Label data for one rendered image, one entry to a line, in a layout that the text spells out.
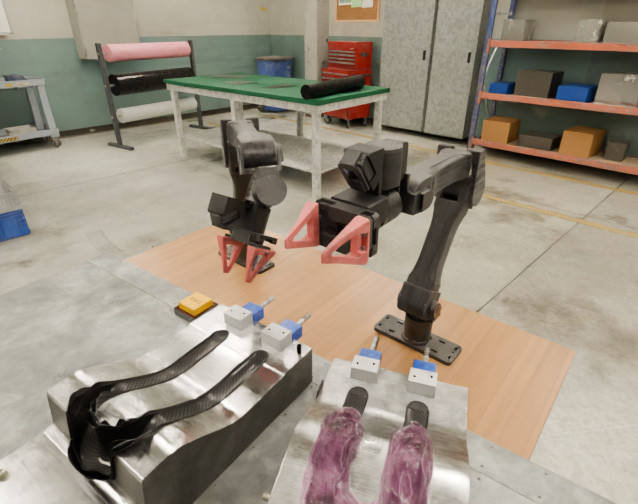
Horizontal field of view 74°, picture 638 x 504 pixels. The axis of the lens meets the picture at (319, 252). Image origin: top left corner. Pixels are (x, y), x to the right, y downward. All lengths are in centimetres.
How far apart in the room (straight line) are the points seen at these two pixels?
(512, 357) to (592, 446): 109
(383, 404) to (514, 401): 28
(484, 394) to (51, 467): 77
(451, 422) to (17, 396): 84
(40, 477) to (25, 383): 32
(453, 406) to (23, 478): 69
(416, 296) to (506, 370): 25
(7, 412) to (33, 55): 647
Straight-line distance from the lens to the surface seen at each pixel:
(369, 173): 59
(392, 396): 83
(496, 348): 108
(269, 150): 84
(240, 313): 91
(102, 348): 111
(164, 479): 70
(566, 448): 205
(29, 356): 117
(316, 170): 393
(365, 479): 68
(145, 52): 652
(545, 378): 104
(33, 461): 85
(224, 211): 77
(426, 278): 92
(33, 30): 727
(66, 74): 736
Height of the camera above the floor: 145
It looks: 28 degrees down
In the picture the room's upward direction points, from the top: straight up
